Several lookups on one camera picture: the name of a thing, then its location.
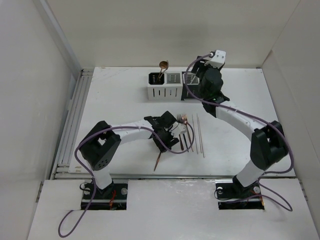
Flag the black fork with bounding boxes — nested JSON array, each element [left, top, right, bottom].
[[177, 114, 187, 150]]

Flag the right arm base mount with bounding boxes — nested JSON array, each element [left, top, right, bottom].
[[214, 182, 265, 210]]

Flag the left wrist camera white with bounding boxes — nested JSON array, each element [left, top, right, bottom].
[[169, 121, 187, 138]]

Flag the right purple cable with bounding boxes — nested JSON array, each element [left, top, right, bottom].
[[184, 52, 294, 213]]

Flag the copper knife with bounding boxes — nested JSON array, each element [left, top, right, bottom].
[[153, 152, 162, 172]]

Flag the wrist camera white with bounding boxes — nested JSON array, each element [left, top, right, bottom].
[[169, 121, 187, 138], [204, 50, 227, 69]]

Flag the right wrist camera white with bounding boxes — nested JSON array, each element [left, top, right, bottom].
[[204, 50, 227, 69]]

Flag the large copper spoon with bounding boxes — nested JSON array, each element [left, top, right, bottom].
[[157, 60, 169, 81]]

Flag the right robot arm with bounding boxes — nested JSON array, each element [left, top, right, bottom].
[[191, 59, 289, 197]]

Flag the copper fork right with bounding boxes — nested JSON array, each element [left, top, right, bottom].
[[181, 114, 194, 152]]

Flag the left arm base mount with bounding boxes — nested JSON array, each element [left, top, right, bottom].
[[79, 181, 128, 211]]

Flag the metal chopstick right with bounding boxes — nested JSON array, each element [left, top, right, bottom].
[[196, 114, 205, 158]]

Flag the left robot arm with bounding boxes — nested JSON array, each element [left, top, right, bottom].
[[79, 111, 186, 199]]

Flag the front aluminium rail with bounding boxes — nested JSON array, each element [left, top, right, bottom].
[[52, 173, 298, 181]]

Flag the white utensil holder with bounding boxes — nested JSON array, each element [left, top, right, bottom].
[[147, 72, 183, 102]]

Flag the aluminium rail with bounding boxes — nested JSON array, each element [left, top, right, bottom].
[[48, 68, 94, 180], [52, 173, 298, 181]]

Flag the black utensil holder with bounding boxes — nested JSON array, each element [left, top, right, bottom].
[[180, 71, 201, 103]]

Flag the aluminium rail left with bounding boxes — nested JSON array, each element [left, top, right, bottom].
[[48, 68, 94, 180]]

